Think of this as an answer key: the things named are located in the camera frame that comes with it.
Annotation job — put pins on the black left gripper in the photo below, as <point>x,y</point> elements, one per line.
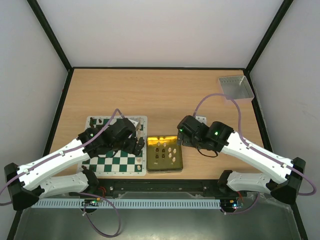
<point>130,149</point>

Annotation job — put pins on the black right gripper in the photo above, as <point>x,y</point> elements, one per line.
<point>182,135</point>

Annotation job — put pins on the green white chess board mat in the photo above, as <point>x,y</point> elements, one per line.
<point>121,163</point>

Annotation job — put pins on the yellow transparent piece tray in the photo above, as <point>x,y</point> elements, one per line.
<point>163,154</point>

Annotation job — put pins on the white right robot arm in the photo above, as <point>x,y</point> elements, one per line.
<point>279,176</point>

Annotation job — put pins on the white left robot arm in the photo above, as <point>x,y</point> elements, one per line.
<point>29,183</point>

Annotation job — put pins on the grey metal tin box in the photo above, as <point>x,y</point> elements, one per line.
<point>237,88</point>

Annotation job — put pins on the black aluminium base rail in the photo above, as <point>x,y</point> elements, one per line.
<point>110,187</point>

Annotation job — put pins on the light blue slotted cable duct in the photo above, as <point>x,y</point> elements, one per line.
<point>73,203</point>

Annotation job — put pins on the black cage frame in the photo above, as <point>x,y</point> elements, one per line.
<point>39,14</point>

